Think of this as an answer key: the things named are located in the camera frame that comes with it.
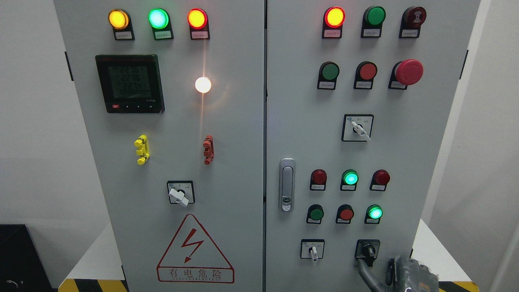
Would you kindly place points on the green lit indicator middle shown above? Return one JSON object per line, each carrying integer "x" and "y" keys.
{"x": 349, "y": 180}

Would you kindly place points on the red-rimmed orange indicator light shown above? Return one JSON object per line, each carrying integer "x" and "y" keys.
{"x": 198, "y": 22}

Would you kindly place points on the black knob selector switch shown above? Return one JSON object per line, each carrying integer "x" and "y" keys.
{"x": 367, "y": 250}

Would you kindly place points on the red electric hazard warning sticker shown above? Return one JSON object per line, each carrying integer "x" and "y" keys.
{"x": 193, "y": 256}

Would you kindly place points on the white platform with hazard stripes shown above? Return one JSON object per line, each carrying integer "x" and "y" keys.
{"x": 100, "y": 269}

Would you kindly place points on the white lit indicator light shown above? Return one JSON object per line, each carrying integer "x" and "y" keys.
{"x": 203, "y": 84}

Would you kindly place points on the red push button lower row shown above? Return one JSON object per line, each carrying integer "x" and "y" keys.
{"x": 344, "y": 214}

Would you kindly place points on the red emergency stop button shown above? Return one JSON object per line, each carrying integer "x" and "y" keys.
{"x": 405, "y": 73}

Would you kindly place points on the dark red indicator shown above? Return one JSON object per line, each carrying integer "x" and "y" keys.
{"x": 318, "y": 180}
{"x": 380, "y": 180}

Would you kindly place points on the red lit indicator top right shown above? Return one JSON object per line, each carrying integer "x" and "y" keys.
{"x": 333, "y": 20}

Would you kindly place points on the black digital power meter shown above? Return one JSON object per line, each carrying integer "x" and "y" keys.
{"x": 131, "y": 84}

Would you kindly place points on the grey cabinet door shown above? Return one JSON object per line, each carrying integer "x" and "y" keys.
{"x": 229, "y": 191}
{"x": 306, "y": 124}

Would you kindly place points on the green indicator light top left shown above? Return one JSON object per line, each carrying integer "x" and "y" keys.
{"x": 160, "y": 23}

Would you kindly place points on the silver door latch handle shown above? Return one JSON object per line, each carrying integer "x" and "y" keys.
{"x": 286, "y": 184}

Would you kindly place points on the green push button lower row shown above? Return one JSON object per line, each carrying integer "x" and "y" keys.
{"x": 315, "y": 214}

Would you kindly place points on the red push button second row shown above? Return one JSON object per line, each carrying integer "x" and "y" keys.
{"x": 365, "y": 74}

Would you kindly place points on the dark red indicator left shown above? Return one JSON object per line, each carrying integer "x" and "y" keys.
{"x": 318, "y": 180}

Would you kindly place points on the yellow indicator light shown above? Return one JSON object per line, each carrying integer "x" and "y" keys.
{"x": 121, "y": 24}

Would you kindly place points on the dark red buzzer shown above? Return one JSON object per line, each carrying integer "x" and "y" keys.
{"x": 411, "y": 22}

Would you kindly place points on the yellow terminal connector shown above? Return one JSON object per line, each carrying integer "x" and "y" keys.
{"x": 142, "y": 149}

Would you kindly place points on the white-handled selector switch upper right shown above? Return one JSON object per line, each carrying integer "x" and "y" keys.
{"x": 357, "y": 127}

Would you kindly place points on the grey right cabinet door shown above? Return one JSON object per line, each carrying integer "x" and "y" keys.
{"x": 306, "y": 124}

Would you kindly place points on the green push button top row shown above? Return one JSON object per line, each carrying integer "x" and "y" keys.
{"x": 372, "y": 22}

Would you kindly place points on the green push button second row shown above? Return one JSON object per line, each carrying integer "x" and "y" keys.
{"x": 327, "y": 76}

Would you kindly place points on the red terminal connector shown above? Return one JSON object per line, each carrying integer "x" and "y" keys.
{"x": 208, "y": 149}

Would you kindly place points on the white-handled selector switch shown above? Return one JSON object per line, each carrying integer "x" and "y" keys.
{"x": 357, "y": 127}
{"x": 312, "y": 249}

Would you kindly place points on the grey left cabinet door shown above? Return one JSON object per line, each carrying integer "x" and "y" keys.
{"x": 229, "y": 191}

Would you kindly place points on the green lit button lower row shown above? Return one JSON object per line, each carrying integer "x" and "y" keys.
{"x": 373, "y": 214}

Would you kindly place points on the dark red indicator right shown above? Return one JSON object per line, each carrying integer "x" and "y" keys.
{"x": 380, "y": 180}

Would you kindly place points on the white-handled selector switch lower right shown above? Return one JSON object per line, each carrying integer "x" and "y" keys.
{"x": 312, "y": 249}

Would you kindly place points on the white-handled selector switch left door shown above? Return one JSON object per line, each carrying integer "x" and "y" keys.
{"x": 181, "y": 192}

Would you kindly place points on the black box lower left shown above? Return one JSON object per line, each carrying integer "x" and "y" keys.
{"x": 20, "y": 267}

